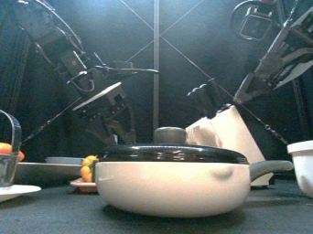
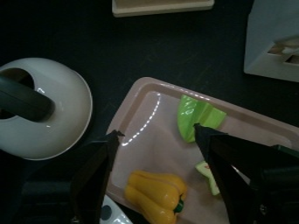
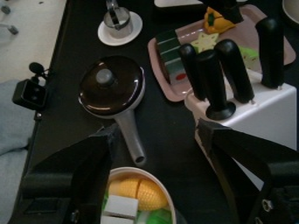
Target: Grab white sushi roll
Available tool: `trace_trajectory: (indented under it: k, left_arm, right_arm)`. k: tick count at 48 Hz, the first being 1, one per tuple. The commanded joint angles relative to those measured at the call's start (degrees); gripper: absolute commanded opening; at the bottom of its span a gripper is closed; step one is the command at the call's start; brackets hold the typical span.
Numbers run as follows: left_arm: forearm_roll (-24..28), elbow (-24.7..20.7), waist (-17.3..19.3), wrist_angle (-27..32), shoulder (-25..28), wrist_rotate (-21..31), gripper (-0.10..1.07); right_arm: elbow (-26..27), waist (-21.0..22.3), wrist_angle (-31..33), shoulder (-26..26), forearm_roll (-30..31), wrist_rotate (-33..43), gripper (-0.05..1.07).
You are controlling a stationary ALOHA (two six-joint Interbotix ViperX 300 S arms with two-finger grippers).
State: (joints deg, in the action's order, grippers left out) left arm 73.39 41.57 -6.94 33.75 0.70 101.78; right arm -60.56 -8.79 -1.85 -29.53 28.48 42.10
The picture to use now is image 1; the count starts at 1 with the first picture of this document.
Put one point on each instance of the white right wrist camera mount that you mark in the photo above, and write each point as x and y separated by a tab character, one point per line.
296	71

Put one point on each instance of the white knife block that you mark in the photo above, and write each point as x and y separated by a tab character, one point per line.
236	134

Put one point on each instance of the small pink plate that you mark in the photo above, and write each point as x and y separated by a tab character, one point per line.
84	186

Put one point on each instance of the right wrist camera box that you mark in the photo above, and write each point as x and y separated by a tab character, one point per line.
255	26

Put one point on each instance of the black lid with grey knob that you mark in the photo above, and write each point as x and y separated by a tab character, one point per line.
172	154

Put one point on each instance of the white plate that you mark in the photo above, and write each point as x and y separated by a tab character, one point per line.
17	191

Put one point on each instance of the orange toy fruit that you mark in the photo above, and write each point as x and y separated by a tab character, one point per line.
6	148

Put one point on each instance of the grey tray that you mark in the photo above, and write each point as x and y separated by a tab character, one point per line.
45	173

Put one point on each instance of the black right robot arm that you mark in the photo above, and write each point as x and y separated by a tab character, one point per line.
300	12

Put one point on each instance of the grey vertical frame pole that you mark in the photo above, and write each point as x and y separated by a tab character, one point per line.
156	36

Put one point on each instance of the orange shrimp sushi toy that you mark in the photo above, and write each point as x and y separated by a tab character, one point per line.
86	170

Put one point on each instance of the white cup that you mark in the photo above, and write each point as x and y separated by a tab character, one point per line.
304	164

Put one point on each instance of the small grey rounded object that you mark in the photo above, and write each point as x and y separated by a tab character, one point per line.
116	139

